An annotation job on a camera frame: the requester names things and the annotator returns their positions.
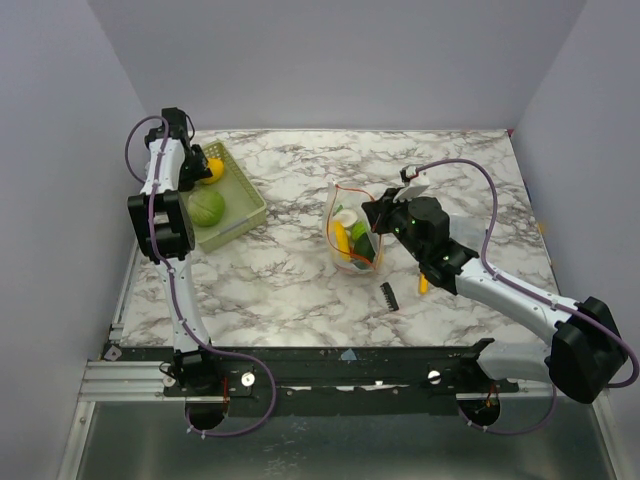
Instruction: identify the clear zip top bag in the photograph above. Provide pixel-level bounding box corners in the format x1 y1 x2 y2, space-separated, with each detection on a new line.
321 182 384 275

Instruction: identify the green plastic basket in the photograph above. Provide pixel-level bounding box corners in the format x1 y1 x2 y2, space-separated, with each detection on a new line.
181 141 266 253

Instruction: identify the clear plastic screw box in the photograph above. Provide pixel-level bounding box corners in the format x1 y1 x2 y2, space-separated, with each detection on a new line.
449 215 487 252

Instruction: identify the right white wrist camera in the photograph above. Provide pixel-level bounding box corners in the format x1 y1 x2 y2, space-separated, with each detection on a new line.
393 165 430 203

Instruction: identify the orange toy fruit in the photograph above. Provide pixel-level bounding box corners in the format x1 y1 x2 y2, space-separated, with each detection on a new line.
200 157 225 185

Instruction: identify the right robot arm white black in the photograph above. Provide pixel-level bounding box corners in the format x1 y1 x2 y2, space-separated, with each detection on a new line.
362 188 630 404

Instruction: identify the white toy garlic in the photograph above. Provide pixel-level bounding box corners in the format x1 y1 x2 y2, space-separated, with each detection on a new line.
334 209 359 229

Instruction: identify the green toy cabbage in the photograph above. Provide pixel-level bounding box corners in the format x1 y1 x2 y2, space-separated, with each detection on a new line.
187 189 226 227

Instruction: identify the yellow handle screwdriver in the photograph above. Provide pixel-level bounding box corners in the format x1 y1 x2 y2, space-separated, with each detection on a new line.
418 273 429 295

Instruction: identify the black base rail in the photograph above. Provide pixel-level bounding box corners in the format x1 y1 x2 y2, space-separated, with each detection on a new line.
161 340 518 418

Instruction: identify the black bit holder strip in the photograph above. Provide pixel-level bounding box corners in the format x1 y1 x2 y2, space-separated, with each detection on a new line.
380 282 399 312

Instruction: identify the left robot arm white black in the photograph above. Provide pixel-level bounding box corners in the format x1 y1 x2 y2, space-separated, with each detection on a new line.
127 107 222 395

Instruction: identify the aluminium extrusion rail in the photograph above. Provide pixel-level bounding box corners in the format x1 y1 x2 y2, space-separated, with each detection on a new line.
79 361 551 403

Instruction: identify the small yellow toy pepper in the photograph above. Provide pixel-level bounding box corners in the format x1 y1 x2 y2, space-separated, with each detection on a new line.
332 221 350 261

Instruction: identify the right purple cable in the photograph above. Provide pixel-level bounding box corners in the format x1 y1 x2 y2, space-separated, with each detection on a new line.
419 158 640 437

